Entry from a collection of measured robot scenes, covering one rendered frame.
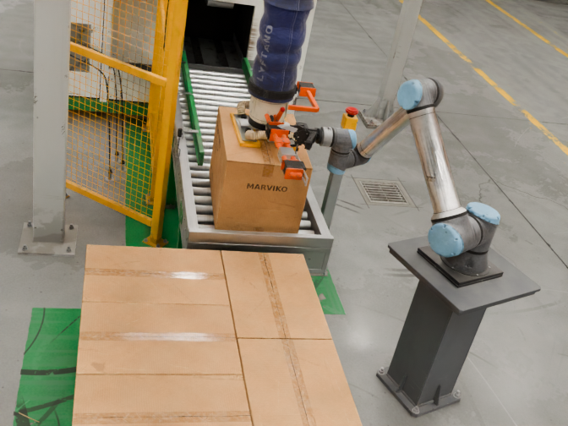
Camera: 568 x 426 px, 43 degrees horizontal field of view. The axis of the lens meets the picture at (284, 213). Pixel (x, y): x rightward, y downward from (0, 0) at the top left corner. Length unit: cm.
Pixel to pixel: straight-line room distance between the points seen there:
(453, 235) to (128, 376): 137
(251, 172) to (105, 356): 108
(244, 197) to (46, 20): 125
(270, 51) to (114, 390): 162
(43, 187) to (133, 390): 170
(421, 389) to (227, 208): 124
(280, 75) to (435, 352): 144
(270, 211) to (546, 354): 182
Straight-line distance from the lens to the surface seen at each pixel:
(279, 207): 339
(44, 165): 397
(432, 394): 363
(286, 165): 295
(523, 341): 434
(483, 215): 312
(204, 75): 526
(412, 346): 351
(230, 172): 327
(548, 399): 403
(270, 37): 329
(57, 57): 371
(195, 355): 278
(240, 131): 347
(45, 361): 352
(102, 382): 265
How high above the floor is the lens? 243
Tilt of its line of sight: 30 degrees down
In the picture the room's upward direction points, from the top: 12 degrees clockwise
